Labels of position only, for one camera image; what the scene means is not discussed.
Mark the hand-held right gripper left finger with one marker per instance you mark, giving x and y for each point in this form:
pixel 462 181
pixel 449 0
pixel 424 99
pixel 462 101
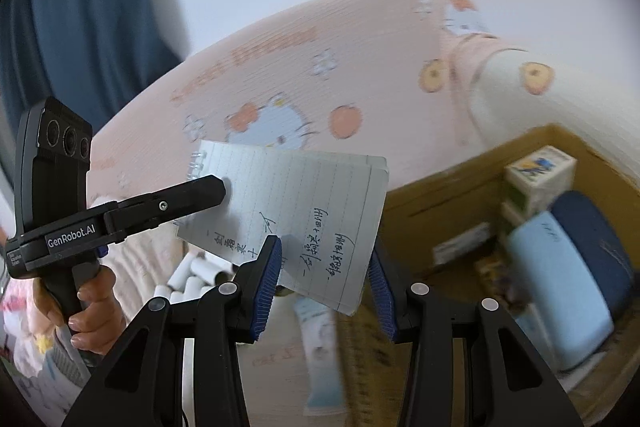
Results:
pixel 267 287

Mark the small white printed box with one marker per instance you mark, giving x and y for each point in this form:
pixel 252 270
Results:
pixel 537 179

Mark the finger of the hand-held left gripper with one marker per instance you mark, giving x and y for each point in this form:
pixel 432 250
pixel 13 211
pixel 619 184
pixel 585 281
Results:
pixel 185 199

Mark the white spiral notebook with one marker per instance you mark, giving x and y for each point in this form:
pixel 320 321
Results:
pixel 300 197

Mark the pile of white paper tubes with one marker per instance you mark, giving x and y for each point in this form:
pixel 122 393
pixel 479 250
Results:
pixel 195 274

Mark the blue curtain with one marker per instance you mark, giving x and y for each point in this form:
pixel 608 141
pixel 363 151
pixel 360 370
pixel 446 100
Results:
pixel 90 7

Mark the light blue cream tube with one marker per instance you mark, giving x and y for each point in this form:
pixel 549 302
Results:
pixel 320 347

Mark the pink printed blanket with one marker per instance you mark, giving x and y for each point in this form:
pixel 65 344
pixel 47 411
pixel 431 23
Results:
pixel 350 72

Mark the light blue case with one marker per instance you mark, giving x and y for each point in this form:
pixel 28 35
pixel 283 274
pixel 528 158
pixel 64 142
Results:
pixel 555 287

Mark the floral printed clothing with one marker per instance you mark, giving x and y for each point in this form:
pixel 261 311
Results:
pixel 25 357

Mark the dark blue glasses case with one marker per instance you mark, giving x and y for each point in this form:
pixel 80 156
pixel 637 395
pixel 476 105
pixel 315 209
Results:
pixel 595 237

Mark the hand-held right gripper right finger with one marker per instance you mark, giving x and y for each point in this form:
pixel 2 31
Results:
pixel 382 302

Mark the brown cardboard box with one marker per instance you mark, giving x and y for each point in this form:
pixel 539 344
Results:
pixel 435 207

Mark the person's left hand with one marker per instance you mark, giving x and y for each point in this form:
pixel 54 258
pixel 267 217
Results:
pixel 100 307

